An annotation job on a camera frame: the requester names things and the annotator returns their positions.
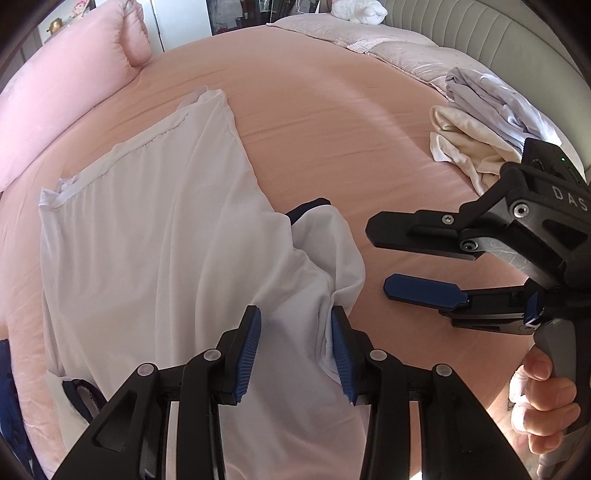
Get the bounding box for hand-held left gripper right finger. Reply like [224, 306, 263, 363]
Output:
[330, 305, 532, 480]

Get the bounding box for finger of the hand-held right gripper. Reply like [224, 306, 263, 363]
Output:
[366, 210, 486, 265]
[382, 273, 536, 334]

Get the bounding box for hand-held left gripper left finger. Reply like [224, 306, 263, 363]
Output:
[54, 305, 263, 480]

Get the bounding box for white dress with navy trim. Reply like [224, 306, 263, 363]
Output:
[39, 88, 368, 480]

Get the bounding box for navy pants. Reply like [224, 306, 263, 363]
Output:
[0, 339, 35, 476]

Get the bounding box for person's right hand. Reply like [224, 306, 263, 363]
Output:
[509, 344, 581, 457]

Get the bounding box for cream garment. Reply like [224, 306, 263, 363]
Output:
[429, 104, 525, 197]

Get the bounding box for lilac garment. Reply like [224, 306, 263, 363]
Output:
[445, 67, 561, 153]

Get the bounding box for pink bed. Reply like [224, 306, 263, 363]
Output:
[0, 18, 591, 480]

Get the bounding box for grey padded headboard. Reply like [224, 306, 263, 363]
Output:
[383, 0, 587, 153]

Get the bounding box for pink patterned quilt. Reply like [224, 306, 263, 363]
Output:
[268, 16, 437, 51]

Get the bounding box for white plush toy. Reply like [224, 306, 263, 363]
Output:
[330, 0, 389, 26]

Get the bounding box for glass-door wardrobe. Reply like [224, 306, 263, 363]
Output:
[205, 0, 333, 35]

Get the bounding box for white wardrobe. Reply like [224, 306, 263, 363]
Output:
[141, 0, 213, 51]

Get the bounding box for pink rolled duvet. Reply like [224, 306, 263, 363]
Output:
[0, 0, 153, 192]

